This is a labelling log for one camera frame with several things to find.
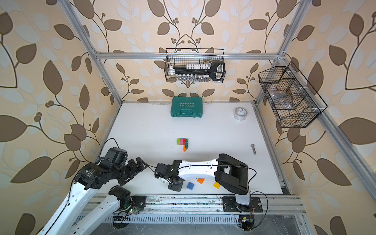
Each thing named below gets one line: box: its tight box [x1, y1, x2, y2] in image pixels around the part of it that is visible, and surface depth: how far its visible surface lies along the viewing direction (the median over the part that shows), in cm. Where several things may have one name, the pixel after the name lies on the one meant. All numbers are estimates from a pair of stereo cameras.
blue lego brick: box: [186, 181, 195, 191], surface depth 80 cm
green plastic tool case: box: [170, 96, 204, 118], surface depth 114 cm
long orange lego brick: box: [196, 178, 206, 185], surface depth 82 cm
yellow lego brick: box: [212, 181, 221, 190], surface depth 82 cm
